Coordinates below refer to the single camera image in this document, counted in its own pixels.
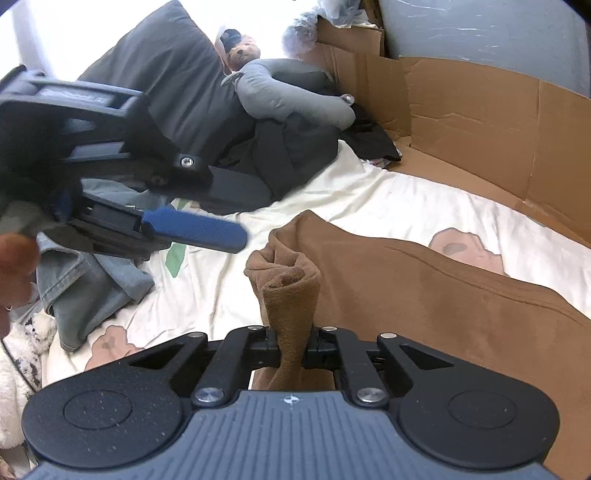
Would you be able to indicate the cream bear printed blanket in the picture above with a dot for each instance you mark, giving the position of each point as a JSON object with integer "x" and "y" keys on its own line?
{"x": 369, "y": 198}

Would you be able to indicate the white fluffy cloth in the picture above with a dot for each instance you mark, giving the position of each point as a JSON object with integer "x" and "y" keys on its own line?
{"x": 18, "y": 369}

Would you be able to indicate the faded blue denim jeans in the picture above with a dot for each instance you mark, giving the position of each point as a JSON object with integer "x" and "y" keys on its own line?
{"x": 87, "y": 286}

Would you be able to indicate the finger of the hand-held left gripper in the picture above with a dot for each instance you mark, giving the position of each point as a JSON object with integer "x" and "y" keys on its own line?
{"x": 198, "y": 230}
{"x": 187, "y": 168}

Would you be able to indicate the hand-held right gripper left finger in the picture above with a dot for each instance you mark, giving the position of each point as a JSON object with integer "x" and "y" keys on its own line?
{"x": 265, "y": 353}

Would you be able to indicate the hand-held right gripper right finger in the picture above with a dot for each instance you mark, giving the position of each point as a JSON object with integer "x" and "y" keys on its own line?
{"x": 318, "y": 355}

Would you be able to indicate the grey panel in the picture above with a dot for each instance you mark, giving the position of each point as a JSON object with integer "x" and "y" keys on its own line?
{"x": 485, "y": 27}

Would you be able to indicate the crumpled black garment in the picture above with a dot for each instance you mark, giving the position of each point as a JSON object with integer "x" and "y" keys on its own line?
{"x": 295, "y": 152}

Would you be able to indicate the flattened brown cardboard box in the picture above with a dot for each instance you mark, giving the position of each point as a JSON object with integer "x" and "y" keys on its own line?
{"x": 461, "y": 115}

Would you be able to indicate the brown plush toy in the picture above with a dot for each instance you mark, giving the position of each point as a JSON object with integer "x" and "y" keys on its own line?
{"x": 240, "y": 48}

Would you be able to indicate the grey neck pillow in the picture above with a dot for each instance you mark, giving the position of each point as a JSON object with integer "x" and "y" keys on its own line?
{"x": 281, "y": 92}

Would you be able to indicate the person's left hand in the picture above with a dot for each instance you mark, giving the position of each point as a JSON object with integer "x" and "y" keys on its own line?
{"x": 16, "y": 267}

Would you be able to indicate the brown printed t-shirt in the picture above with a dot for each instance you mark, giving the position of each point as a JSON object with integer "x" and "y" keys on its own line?
{"x": 415, "y": 295}

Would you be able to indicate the grey fluffy toy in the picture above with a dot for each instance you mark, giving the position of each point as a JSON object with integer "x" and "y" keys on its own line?
{"x": 300, "y": 34}

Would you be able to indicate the dark grey pillow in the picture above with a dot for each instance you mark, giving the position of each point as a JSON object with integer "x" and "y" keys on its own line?
{"x": 175, "y": 78}

